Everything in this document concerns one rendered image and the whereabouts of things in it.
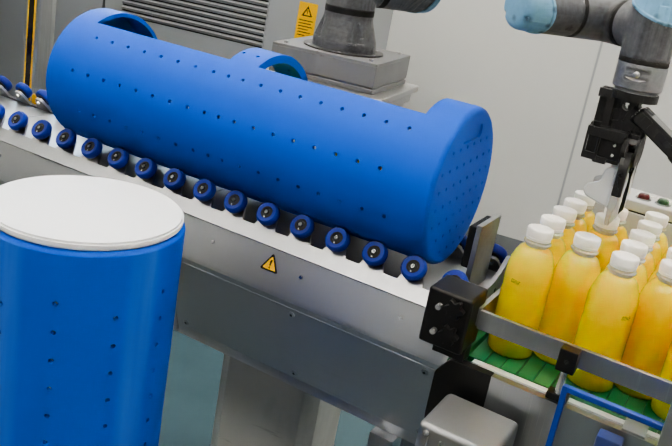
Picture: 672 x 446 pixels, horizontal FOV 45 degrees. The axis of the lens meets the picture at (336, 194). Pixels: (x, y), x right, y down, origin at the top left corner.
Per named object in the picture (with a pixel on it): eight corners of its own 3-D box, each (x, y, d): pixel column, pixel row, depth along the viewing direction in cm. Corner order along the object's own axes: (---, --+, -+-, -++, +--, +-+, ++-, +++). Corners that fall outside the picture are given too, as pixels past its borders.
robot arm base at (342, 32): (329, 40, 200) (335, 0, 197) (384, 53, 194) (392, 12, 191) (300, 44, 187) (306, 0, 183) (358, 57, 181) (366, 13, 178)
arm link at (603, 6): (556, -17, 131) (601, -8, 122) (608, -9, 136) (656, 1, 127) (544, 31, 134) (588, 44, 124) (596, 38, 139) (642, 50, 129)
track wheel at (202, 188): (202, 179, 157) (198, 174, 156) (221, 185, 156) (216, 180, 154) (191, 198, 156) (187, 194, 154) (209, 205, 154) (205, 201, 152)
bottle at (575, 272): (556, 370, 122) (589, 258, 117) (522, 347, 128) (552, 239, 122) (586, 363, 127) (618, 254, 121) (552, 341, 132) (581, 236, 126)
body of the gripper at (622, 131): (589, 153, 135) (608, 82, 131) (642, 166, 131) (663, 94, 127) (578, 160, 128) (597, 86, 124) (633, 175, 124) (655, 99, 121)
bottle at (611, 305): (555, 367, 123) (588, 256, 118) (593, 366, 126) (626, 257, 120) (583, 393, 117) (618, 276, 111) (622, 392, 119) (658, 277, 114)
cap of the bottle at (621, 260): (603, 262, 117) (606, 250, 116) (624, 262, 118) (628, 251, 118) (620, 273, 113) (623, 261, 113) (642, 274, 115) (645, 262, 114)
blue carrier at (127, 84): (137, 124, 194) (145, 5, 185) (474, 240, 156) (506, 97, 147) (42, 145, 170) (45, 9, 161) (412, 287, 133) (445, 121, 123)
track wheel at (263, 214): (265, 201, 151) (261, 197, 149) (285, 209, 149) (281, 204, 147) (254, 222, 150) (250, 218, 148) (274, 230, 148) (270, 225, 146)
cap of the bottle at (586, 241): (587, 254, 119) (590, 242, 119) (566, 243, 122) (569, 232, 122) (603, 252, 121) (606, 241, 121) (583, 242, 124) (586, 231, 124)
